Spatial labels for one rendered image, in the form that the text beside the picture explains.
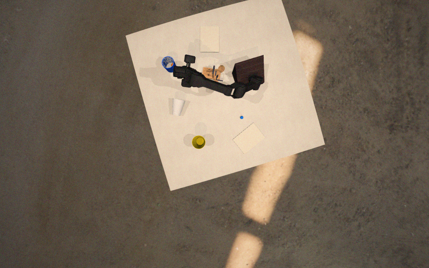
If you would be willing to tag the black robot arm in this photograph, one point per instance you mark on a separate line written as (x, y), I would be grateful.
(196, 79)

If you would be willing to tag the small wooden catapult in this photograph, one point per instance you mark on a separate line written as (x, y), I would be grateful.
(212, 73)

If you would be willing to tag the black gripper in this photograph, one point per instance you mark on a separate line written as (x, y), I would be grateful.
(188, 59)

